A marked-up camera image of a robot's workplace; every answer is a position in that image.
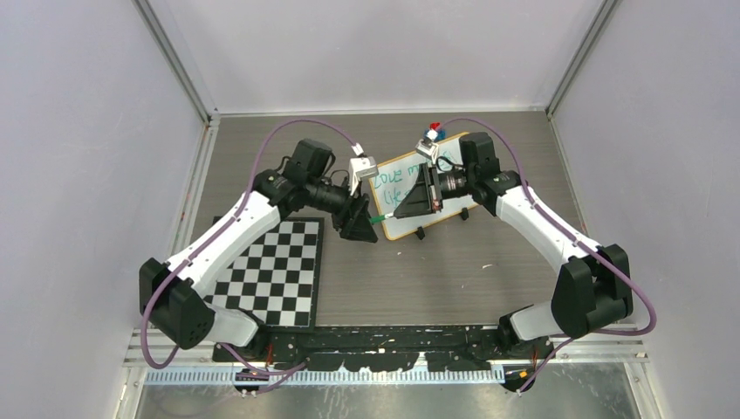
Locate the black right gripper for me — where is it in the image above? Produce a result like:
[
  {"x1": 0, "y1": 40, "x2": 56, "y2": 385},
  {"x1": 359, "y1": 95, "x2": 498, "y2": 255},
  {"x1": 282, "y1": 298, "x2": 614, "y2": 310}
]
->
[{"x1": 395, "y1": 163, "x2": 476, "y2": 220}]

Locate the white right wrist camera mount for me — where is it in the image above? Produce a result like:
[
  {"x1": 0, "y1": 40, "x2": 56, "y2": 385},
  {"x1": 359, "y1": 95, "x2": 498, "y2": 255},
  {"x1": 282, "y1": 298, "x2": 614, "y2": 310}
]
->
[{"x1": 415, "y1": 128, "x2": 440, "y2": 166}]

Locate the aluminium front rail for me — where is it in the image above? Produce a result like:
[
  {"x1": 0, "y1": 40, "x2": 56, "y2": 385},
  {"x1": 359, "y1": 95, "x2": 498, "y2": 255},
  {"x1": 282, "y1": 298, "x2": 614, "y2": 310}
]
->
[{"x1": 122, "y1": 328, "x2": 650, "y2": 388}]

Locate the black white chessboard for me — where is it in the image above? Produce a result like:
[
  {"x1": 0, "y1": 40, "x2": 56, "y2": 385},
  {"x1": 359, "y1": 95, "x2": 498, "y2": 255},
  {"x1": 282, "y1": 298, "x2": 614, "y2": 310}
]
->
[{"x1": 204, "y1": 217, "x2": 325, "y2": 333}]

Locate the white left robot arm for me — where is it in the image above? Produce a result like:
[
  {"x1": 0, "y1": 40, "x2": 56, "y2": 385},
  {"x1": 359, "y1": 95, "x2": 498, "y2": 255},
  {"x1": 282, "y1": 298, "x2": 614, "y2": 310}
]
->
[{"x1": 139, "y1": 139, "x2": 378, "y2": 361}]

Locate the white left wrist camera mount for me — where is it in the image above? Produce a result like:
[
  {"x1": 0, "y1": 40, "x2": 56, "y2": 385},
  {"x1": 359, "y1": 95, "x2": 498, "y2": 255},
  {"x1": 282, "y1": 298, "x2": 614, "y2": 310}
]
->
[{"x1": 348, "y1": 156, "x2": 379, "y2": 196}]

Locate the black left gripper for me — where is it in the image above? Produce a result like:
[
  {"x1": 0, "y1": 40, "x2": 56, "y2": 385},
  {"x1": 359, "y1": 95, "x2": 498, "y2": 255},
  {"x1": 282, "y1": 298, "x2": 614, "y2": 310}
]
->
[{"x1": 306, "y1": 174, "x2": 379, "y2": 242}]

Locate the blue red toy car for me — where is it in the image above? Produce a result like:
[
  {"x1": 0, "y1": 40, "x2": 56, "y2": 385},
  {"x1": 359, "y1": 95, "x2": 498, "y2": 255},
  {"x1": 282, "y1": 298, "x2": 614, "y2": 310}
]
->
[{"x1": 428, "y1": 122, "x2": 447, "y2": 142}]

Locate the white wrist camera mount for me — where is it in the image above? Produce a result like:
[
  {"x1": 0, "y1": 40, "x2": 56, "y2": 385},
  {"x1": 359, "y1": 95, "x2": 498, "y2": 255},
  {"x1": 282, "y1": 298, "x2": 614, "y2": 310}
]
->
[
  {"x1": 415, "y1": 128, "x2": 440, "y2": 166},
  {"x1": 348, "y1": 156, "x2": 379, "y2": 196}
]

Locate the yellow framed whiteboard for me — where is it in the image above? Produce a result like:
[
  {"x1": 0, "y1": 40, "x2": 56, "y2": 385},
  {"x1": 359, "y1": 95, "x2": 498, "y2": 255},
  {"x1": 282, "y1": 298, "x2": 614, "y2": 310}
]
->
[{"x1": 370, "y1": 150, "x2": 477, "y2": 241}]

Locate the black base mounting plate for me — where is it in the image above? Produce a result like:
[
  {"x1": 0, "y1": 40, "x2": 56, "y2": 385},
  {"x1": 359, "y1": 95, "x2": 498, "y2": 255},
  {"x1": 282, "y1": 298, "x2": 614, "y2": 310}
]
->
[{"x1": 212, "y1": 326, "x2": 553, "y2": 372}]

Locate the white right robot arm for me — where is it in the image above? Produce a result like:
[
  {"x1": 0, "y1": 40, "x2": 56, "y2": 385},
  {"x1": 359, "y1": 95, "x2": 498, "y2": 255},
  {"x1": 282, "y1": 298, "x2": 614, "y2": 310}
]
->
[{"x1": 393, "y1": 129, "x2": 634, "y2": 359}]

